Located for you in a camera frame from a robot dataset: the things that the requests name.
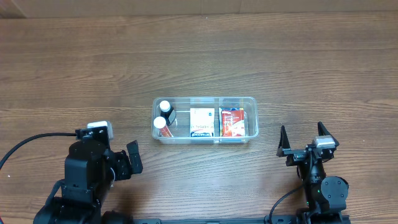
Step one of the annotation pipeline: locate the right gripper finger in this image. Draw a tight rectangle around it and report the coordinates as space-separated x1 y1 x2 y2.
277 125 290 151
317 121 340 147

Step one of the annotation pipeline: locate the orange pill bottle white cap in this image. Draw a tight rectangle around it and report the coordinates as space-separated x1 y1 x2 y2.
153 116 173 138

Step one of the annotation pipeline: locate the red white sachet packet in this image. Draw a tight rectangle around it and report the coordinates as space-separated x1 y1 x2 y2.
220 108 246 138

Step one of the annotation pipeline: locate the dark bottle white cap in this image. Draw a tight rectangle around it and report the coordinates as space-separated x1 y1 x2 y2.
159 100 176 126

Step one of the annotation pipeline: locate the blue yellow VapoDrops box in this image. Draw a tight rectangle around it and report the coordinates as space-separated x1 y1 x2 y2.
219 106 246 138

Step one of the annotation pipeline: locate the white blue Hansaplast box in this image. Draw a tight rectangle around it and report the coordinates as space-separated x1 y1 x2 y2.
190 108 215 138

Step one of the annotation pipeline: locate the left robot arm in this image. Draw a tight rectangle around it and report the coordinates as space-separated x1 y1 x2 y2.
33 139 143 224

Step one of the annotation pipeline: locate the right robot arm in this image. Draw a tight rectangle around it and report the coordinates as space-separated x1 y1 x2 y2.
266 122 350 223

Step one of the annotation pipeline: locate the clear plastic container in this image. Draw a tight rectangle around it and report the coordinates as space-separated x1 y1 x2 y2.
152 96 259 144

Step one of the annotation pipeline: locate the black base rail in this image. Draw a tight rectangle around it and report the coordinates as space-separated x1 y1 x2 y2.
133 214 352 224

